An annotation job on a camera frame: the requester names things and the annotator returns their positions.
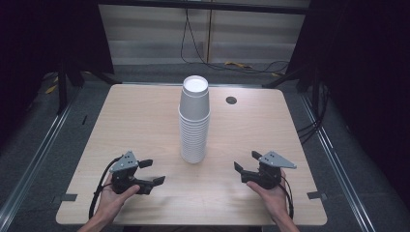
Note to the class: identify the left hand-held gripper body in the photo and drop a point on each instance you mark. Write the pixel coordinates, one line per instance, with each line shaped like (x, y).
(124, 165)

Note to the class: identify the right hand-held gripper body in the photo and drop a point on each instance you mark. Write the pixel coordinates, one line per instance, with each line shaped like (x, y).
(274, 161)

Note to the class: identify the stack of white foam cups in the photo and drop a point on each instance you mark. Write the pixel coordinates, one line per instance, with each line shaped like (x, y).
(193, 141)

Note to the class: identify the person's left hand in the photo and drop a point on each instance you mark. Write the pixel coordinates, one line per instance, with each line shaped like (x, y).
(112, 199)

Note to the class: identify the person's right hand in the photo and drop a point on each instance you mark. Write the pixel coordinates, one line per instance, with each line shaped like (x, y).
(272, 198)

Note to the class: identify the grey tape strip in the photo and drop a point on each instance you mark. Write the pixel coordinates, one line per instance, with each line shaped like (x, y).
(316, 195)
(68, 197)

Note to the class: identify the black metal stand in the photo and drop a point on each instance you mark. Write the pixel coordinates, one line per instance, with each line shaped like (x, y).
(283, 79)
(62, 93)

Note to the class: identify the yellow tape scrap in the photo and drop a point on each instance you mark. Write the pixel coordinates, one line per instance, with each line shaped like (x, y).
(51, 89)
(238, 64)

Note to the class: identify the dark curtain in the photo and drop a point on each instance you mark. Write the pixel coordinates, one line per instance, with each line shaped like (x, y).
(38, 42)
(364, 64)

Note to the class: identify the black overhead bar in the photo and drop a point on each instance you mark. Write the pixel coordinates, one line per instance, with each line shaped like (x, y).
(206, 6)

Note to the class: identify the metal floor rail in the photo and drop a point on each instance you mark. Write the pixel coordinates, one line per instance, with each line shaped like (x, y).
(35, 158)
(338, 164)

